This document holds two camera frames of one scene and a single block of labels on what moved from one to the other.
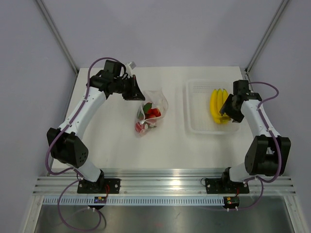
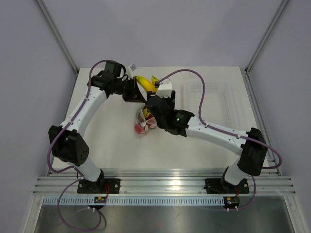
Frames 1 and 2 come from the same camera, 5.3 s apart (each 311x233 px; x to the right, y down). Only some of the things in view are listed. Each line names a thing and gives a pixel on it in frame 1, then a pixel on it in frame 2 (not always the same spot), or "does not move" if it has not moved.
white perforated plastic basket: (199, 119) does not move
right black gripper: (237, 117) -> (171, 100)
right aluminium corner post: (252, 59) does not move
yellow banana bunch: (217, 98) -> (151, 87)
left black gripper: (135, 93) does not move
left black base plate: (104, 186) does not move
